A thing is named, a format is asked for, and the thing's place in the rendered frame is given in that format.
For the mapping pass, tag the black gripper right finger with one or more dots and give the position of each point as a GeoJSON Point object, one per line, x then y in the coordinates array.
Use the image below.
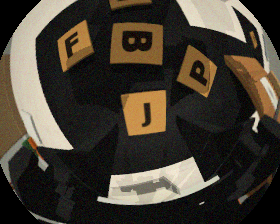
{"type": "Point", "coordinates": [210, 145]}

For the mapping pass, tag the white paper ticket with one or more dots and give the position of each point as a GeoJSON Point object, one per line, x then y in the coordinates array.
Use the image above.
{"type": "Point", "coordinates": [273, 98]}

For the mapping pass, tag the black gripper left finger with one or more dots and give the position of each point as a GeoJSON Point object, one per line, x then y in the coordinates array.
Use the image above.
{"type": "Point", "coordinates": [90, 162]}

